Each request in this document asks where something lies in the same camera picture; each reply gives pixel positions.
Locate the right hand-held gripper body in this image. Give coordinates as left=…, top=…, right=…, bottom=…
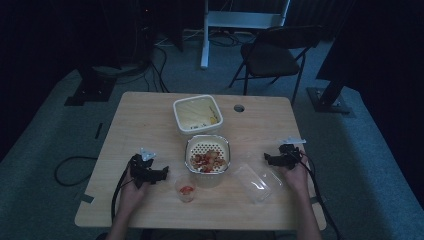
left=278, top=135, right=307, bottom=170

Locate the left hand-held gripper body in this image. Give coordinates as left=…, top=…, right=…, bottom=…
left=128, top=147, right=162, bottom=190

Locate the person's right hand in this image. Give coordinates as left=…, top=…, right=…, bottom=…
left=278, top=150, right=312, bottom=194

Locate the person's left hand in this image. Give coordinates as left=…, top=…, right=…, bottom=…
left=118, top=177, right=152, bottom=214

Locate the clear plastic lid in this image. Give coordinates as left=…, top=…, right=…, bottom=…
left=232, top=152, right=288, bottom=204

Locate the clear plastic cup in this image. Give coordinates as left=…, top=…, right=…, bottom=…
left=174, top=175, right=198, bottom=204

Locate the white colander basket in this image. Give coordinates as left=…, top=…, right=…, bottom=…
left=184, top=134, right=231, bottom=188

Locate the pile of cut strawberries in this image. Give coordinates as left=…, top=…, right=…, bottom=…
left=189, top=149, right=228, bottom=174

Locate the white square basin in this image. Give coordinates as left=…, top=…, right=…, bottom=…
left=172, top=94, right=225, bottom=136

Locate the yellow scrap in basin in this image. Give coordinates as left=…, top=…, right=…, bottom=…
left=208, top=106, right=220, bottom=126

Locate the black stand base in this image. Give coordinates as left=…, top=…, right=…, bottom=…
left=64, top=65, right=118, bottom=107

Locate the black folding chair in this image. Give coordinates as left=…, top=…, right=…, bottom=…
left=228, top=25, right=324, bottom=105

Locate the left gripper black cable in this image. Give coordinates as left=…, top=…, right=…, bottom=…
left=110, top=164, right=135, bottom=224

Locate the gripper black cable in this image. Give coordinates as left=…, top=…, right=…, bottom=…
left=293, top=148, right=344, bottom=240
left=110, top=164, right=135, bottom=224

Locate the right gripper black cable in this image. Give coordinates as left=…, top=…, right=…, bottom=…
left=293, top=148, right=344, bottom=240

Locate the black stand with base plate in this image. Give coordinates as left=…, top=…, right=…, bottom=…
left=306, top=39, right=352, bottom=115

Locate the black cable loop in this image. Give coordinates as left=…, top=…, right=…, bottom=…
left=54, top=155, right=99, bottom=187

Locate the black cable bundle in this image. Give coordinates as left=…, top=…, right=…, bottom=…
left=114, top=39, right=171, bottom=94

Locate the white desk frame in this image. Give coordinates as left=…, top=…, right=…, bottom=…
left=200, top=0, right=292, bottom=70

